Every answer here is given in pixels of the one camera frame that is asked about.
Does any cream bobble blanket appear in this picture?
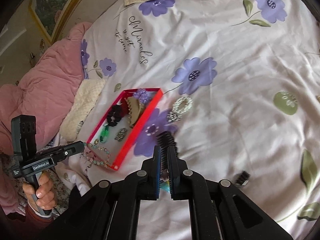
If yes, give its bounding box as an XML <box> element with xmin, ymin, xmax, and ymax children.
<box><xmin>59</xmin><ymin>79</ymin><xmax>106</xmax><ymax>142</ymax></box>

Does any person's left hand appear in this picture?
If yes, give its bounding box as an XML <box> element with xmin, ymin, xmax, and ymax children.
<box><xmin>22</xmin><ymin>171</ymin><xmax>57</xmax><ymax>211</ymax></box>

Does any white pearl bracelet with charm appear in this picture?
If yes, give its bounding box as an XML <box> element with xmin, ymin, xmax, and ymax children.
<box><xmin>166</xmin><ymin>96</ymin><xmax>194</xmax><ymax>123</ymax></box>

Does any red shallow jewelry box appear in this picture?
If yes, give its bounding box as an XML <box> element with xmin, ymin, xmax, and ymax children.
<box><xmin>85</xmin><ymin>88</ymin><xmax>163</xmax><ymax>171</ymax></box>

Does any gold framed picture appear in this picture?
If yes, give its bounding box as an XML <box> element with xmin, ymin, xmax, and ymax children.
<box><xmin>29</xmin><ymin>0</ymin><xmax>81</xmax><ymax>44</ymax></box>

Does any black hair comb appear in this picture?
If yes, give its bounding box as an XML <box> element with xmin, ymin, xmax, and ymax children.
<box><xmin>157</xmin><ymin>131</ymin><xmax>178</xmax><ymax>172</ymax></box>

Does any pink quilted comforter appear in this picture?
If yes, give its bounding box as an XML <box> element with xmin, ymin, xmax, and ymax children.
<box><xmin>0</xmin><ymin>22</ymin><xmax>93</xmax><ymax>215</ymax></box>

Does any black scrunchie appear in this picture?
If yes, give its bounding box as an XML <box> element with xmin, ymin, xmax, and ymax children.
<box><xmin>106</xmin><ymin>105</ymin><xmax>125</xmax><ymax>127</ymax></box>

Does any beige hair claw clip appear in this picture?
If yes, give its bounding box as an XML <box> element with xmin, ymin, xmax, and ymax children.
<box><xmin>125</xmin><ymin>96</ymin><xmax>145</xmax><ymax>128</ymax></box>

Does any red velvet bow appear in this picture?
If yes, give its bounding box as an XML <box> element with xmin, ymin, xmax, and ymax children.
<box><xmin>118</xmin><ymin>97</ymin><xmax>129</xmax><ymax>117</ymax></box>

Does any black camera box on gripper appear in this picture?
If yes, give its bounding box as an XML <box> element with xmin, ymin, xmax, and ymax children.
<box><xmin>11</xmin><ymin>115</ymin><xmax>37</xmax><ymax>159</ymax></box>

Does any white floral bedsheet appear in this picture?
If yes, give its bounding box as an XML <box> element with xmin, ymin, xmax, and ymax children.
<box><xmin>56</xmin><ymin>0</ymin><xmax>319</xmax><ymax>239</ymax></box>

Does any purple flower hair accessory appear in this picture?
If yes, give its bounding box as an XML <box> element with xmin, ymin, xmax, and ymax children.
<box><xmin>133</xmin><ymin>89</ymin><xmax>152</xmax><ymax>105</ymax></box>

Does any silver chain bracelet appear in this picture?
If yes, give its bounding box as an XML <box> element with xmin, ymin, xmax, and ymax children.
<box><xmin>114</xmin><ymin>127</ymin><xmax>129</xmax><ymax>142</ymax></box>

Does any small black hair clip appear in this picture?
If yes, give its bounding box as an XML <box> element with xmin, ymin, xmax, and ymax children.
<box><xmin>234</xmin><ymin>171</ymin><xmax>251</xmax><ymax>188</ymax></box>

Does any green beaded hair clip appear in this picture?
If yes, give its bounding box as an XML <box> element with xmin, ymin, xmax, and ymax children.
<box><xmin>99</xmin><ymin>123</ymin><xmax>109</xmax><ymax>144</ymax></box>

